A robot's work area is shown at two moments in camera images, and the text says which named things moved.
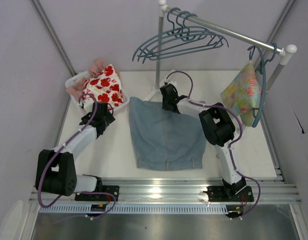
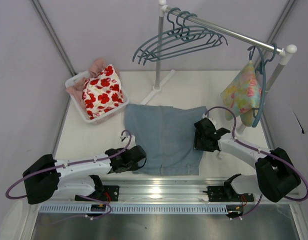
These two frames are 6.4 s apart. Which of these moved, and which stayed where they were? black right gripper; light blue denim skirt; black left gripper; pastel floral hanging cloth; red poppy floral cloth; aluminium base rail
Moved: light blue denim skirt; black left gripper; black right gripper
Stayed: aluminium base rail; red poppy floral cloth; pastel floral hanging cloth
